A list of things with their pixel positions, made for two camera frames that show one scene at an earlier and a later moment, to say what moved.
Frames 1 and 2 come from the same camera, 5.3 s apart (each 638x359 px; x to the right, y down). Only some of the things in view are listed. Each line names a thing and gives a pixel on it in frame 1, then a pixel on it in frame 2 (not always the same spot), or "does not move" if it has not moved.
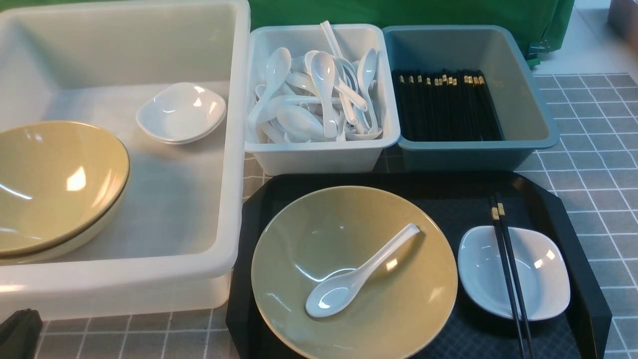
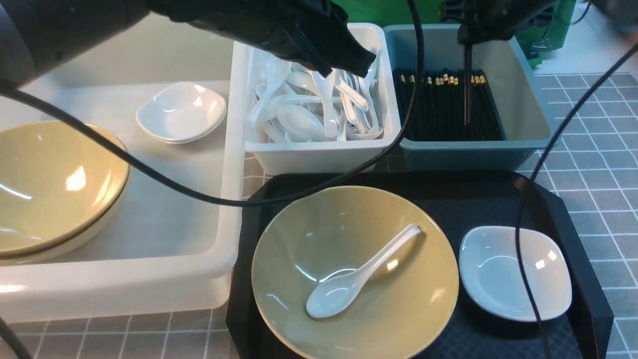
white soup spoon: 333,296 does not move
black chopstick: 495,215 → 465,79
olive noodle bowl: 336,230 does not move
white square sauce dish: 542,267 does not move
